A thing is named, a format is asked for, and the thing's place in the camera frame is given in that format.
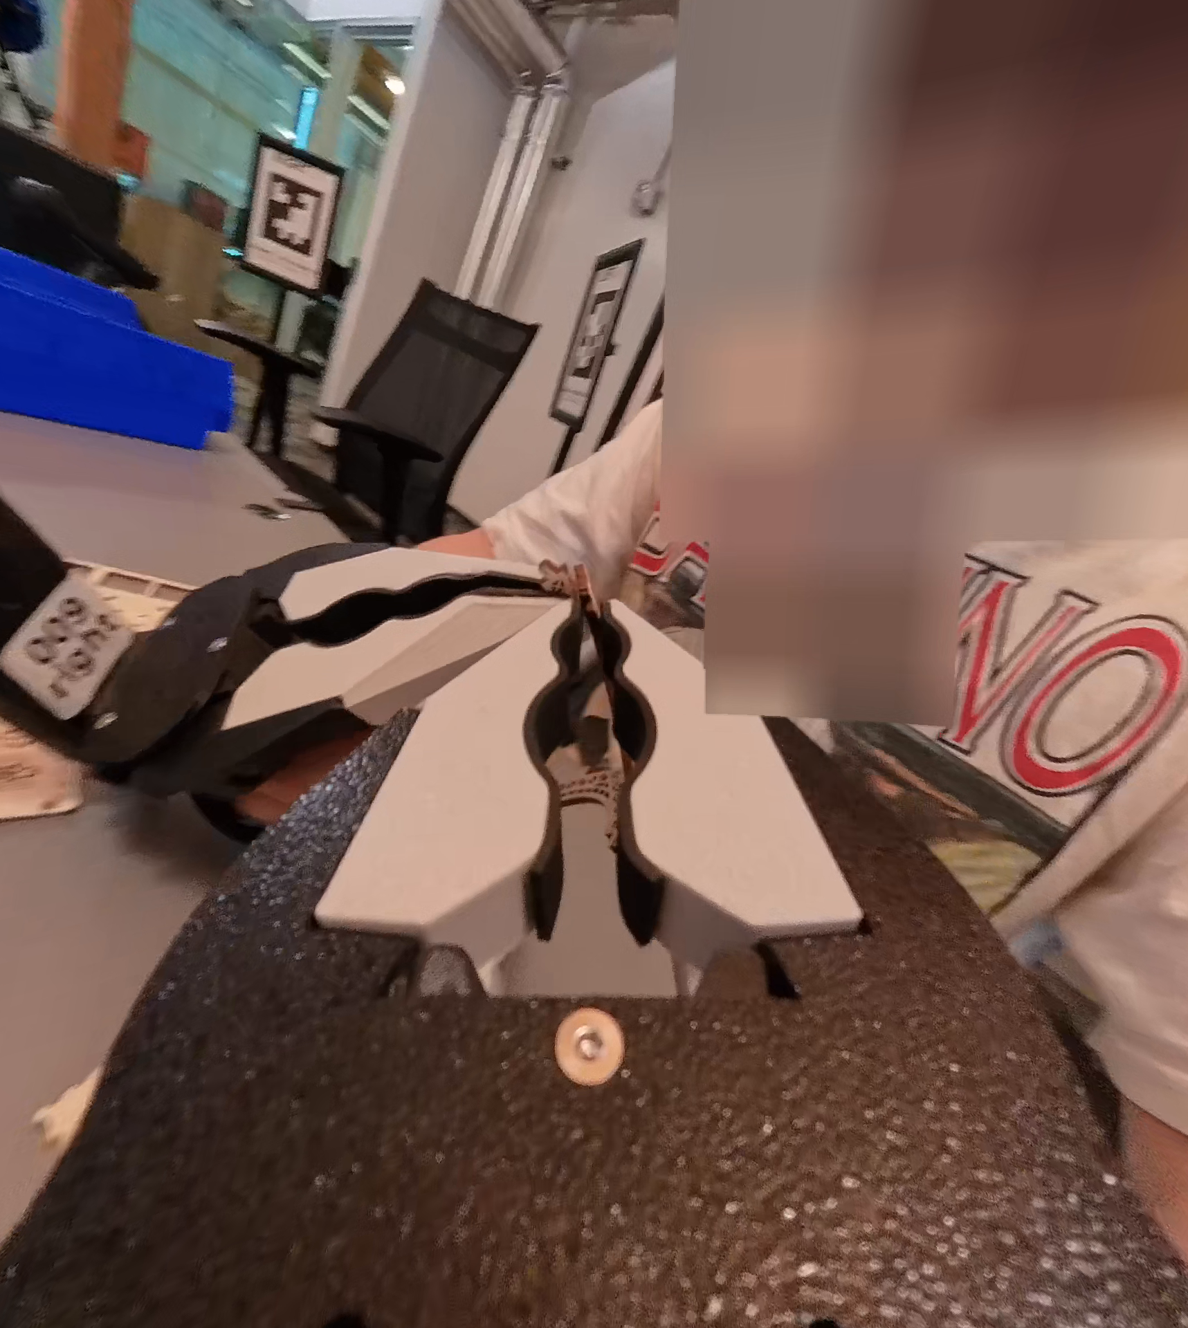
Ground framed wall sign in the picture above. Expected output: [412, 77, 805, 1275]
[549, 238, 647, 429]

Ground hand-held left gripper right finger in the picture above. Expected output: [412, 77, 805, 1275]
[596, 599, 866, 992]

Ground wooden piece with jagged edges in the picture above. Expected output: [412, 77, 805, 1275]
[31, 1066, 103, 1151]

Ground black-white marker sign on stand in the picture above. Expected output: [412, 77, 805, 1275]
[239, 131, 348, 304]

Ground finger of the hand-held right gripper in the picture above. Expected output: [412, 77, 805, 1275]
[223, 590, 563, 730]
[280, 545, 556, 642]

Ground black office chair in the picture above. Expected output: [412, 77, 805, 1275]
[312, 278, 542, 548]

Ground metal wall pipes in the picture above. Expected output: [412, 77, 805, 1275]
[453, 62, 571, 303]

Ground person's right hand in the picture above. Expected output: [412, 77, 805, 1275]
[241, 723, 390, 823]

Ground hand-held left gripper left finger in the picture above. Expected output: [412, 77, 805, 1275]
[313, 599, 588, 996]

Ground blue plastic bin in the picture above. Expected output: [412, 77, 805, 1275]
[0, 220, 239, 451]

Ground black monitor on arm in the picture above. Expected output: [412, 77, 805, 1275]
[0, 103, 161, 292]

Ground wooden lattice tower side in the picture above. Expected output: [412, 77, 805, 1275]
[541, 560, 626, 852]

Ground wooden sheet with rectangular cutouts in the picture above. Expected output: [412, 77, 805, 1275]
[63, 560, 196, 636]

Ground cardboard boxes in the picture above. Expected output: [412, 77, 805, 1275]
[121, 191, 243, 344]

